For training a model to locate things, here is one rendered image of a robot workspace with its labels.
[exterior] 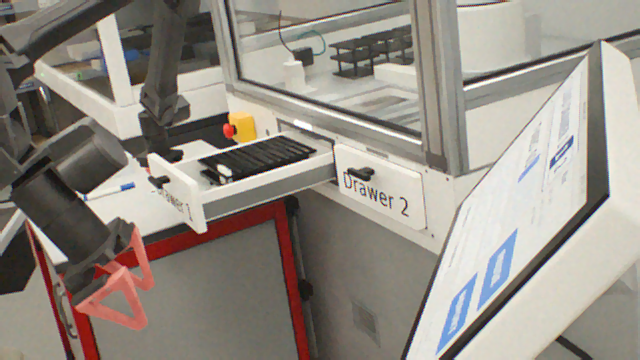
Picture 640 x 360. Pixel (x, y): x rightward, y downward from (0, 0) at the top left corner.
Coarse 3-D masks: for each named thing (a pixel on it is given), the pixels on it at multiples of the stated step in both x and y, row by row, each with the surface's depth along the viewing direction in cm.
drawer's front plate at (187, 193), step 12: (156, 156) 172; (156, 168) 170; (168, 168) 162; (180, 180) 155; (192, 180) 152; (156, 192) 177; (168, 192) 167; (180, 192) 158; (192, 192) 151; (168, 204) 170; (180, 204) 161; (192, 204) 152; (180, 216) 163; (192, 216) 155; (204, 228) 154
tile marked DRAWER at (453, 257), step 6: (468, 228) 92; (462, 240) 90; (456, 246) 91; (462, 246) 87; (450, 252) 92; (456, 252) 88; (450, 258) 89; (456, 258) 86; (444, 264) 90; (450, 264) 87; (456, 264) 84; (444, 270) 88; (450, 270) 85; (438, 276) 89; (444, 276) 85; (438, 282) 86
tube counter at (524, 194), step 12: (540, 144) 85; (528, 156) 87; (540, 156) 81; (528, 168) 82; (528, 180) 78; (516, 192) 80; (528, 192) 74; (516, 204) 76; (528, 204) 71; (516, 216) 72
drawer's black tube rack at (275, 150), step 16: (256, 144) 179; (272, 144) 178; (288, 144) 176; (224, 160) 172; (240, 160) 170; (256, 160) 168; (272, 160) 167; (288, 160) 174; (208, 176) 171; (240, 176) 168
